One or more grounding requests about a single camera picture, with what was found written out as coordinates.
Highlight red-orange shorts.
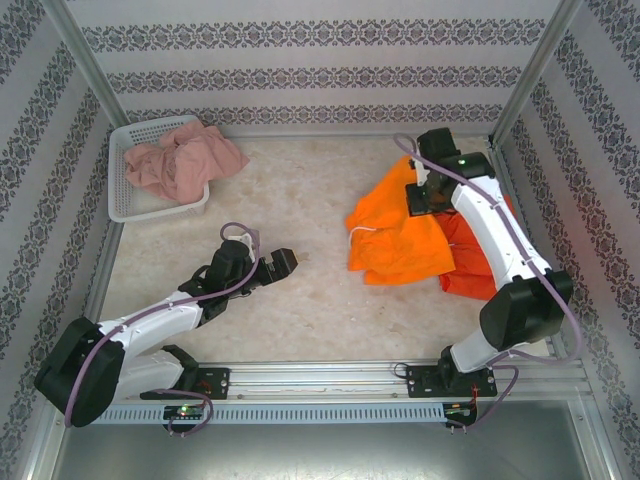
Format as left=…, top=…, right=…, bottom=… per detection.
left=434, top=194, right=519, bottom=301

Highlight orange shorts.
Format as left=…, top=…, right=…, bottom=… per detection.
left=344, top=154, right=456, bottom=286

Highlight pink shorts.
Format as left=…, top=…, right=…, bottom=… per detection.
left=123, top=122, right=251, bottom=204

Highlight white plastic basket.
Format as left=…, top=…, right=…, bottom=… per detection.
left=108, top=114, right=211, bottom=224

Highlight grey metal tray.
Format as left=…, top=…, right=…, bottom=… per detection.
left=47, top=399, right=616, bottom=480

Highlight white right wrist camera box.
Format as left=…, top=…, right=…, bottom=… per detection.
left=408, top=155, right=432, bottom=185

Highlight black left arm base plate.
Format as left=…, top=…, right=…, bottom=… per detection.
left=192, top=367, right=231, bottom=401

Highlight right aluminium frame post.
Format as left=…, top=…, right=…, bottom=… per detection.
left=488, top=0, right=585, bottom=149

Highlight aluminium frame post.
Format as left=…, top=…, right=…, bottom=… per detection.
left=38, top=0, right=132, bottom=132
left=488, top=0, right=585, bottom=149

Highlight left aluminium side rail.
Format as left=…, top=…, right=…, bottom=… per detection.
left=79, top=222, right=122, bottom=321

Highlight aluminium mounting rail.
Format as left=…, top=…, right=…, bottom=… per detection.
left=114, top=362, right=590, bottom=401

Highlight slotted grey cable duct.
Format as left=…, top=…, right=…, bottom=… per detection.
left=94, top=403, right=446, bottom=425

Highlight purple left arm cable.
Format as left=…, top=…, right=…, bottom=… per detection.
left=63, top=222, right=215, bottom=439

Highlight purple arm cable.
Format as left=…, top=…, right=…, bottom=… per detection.
left=393, top=132, right=584, bottom=434
left=63, top=222, right=215, bottom=439

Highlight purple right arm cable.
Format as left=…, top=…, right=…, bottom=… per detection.
left=393, top=132, right=584, bottom=434

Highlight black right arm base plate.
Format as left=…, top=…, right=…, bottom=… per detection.
left=405, top=364, right=499, bottom=399

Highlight left aluminium frame post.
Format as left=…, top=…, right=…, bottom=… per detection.
left=38, top=0, right=132, bottom=132

